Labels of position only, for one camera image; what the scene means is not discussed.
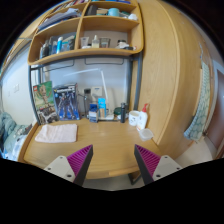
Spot blue robot model box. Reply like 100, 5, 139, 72
53, 83, 80, 120

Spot dark blue small box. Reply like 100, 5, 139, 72
89, 103, 99, 123

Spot white mug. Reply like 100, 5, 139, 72
128, 110, 140, 126

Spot pink folded towel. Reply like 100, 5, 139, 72
35, 124, 77, 143

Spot teal cup on shelf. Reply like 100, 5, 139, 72
107, 8, 120, 17

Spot white desk lamp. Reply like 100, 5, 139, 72
73, 68, 115, 121

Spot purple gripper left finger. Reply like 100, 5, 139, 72
44, 144, 94, 187

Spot green toy figure box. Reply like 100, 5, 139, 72
33, 81, 59, 125

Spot wooden wall shelf unit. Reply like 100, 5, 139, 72
28, 0, 144, 65

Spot clear plastic container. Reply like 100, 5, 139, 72
139, 128, 154, 141

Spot clear glass on shelf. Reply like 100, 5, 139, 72
100, 37, 110, 48

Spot green patterned bedding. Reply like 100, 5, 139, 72
0, 112, 32, 161

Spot light blue small box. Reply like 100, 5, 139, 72
98, 98, 106, 118

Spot wooden wardrobe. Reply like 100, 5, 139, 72
130, 0, 212, 158

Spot white pump bottle red cap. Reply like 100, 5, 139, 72
136, 104, 148, 131

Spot black slim bottle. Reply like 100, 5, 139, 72
120, 102, 126, 123

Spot small white bottle on shelf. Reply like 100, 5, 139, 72
92, 35, 100, 48

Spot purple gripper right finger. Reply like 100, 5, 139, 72
133, 144, 183, 185

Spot blue tube on shelf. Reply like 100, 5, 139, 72
56, 36, 63, 54

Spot green patterned hanging towel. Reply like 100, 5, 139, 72
184, 63, 210, 141

